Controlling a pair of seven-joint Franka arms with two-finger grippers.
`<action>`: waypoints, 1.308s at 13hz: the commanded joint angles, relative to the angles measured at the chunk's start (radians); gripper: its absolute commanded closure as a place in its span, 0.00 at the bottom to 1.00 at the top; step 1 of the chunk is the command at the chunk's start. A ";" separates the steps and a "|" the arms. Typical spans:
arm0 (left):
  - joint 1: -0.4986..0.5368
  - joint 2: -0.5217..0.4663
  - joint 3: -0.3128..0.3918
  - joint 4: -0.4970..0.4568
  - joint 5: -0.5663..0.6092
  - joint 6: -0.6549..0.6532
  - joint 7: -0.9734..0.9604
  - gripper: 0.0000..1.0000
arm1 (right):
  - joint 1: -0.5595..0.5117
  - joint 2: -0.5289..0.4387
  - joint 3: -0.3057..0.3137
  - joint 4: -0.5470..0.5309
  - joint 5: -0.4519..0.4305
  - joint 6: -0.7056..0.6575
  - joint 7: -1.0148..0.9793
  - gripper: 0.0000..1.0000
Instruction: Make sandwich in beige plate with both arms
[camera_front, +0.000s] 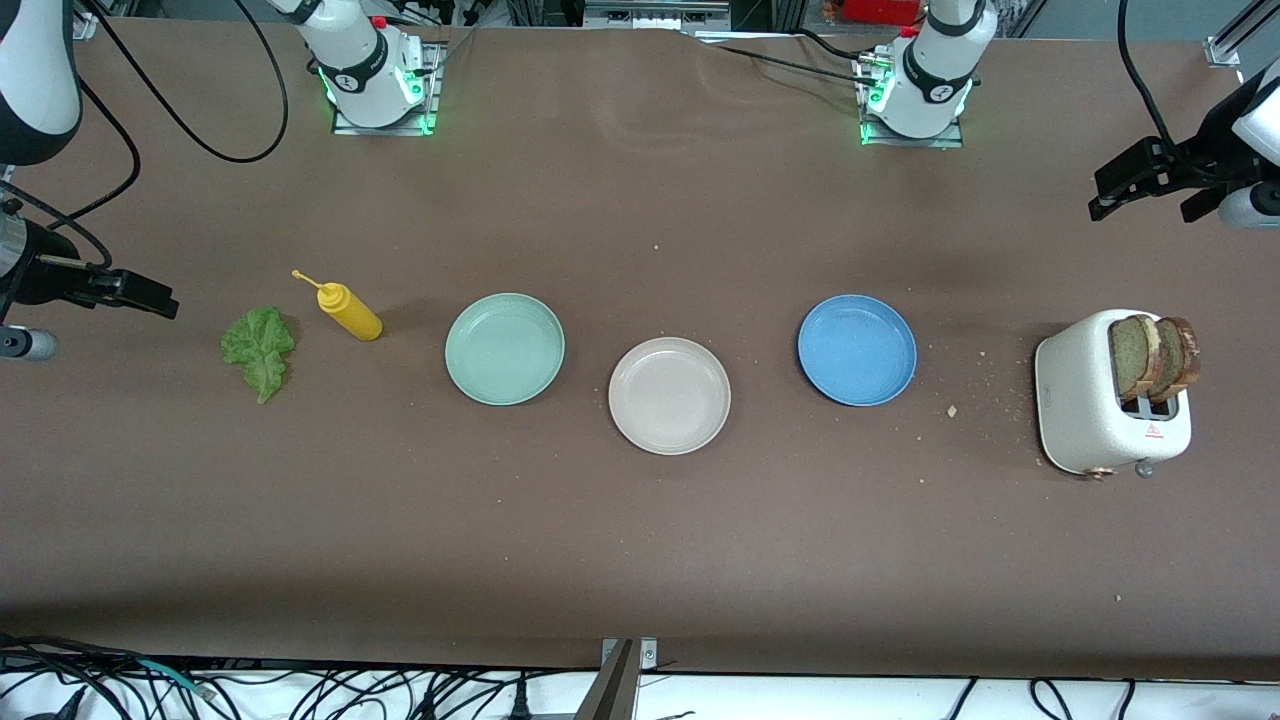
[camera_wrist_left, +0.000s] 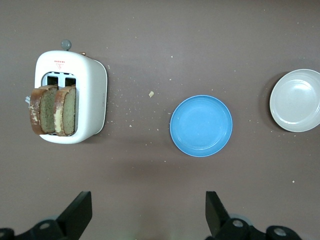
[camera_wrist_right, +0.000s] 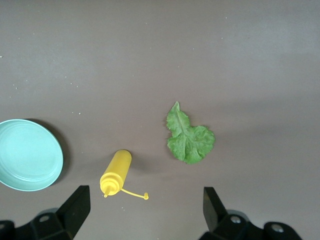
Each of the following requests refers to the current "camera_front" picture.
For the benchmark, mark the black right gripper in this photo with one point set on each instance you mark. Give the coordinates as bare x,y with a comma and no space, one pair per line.
42,274

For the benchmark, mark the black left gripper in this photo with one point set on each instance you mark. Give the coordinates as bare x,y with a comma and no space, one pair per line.
1203,157

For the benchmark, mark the green lettuce leaf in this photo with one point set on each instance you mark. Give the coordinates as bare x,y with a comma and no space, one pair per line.
260,350

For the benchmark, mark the brown bread slice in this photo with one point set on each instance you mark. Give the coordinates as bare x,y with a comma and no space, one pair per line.
1185,355
1128,358

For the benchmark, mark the yellow mustard squeeze bottle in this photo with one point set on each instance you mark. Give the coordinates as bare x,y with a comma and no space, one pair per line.
350,312

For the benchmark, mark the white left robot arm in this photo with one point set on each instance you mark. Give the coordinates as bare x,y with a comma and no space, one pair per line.
930,115

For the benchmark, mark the blue plate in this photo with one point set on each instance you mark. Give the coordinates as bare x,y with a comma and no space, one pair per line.
857,350

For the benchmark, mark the mint green plate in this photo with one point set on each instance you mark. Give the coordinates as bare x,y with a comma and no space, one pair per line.
505,350

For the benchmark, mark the beige plate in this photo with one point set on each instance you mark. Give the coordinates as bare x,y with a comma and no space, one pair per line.
669,396

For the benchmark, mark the aluminium corner profile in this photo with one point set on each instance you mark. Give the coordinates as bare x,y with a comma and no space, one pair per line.
1235,40

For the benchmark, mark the white toaster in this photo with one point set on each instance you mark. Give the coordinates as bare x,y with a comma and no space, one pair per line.
1075,400

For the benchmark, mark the red box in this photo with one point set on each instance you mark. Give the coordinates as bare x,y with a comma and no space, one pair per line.
875,10

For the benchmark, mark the grey metal beam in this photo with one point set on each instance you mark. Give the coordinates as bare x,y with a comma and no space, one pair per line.
610,695

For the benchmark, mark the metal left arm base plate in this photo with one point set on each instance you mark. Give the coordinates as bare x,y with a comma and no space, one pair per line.
910,143

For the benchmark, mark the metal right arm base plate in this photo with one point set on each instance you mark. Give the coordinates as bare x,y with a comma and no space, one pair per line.
436,100

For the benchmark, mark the aluminium frame crossbar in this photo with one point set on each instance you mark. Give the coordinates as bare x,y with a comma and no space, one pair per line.
655,12

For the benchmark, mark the silver table edge bracket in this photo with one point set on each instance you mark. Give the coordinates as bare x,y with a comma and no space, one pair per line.
650,655

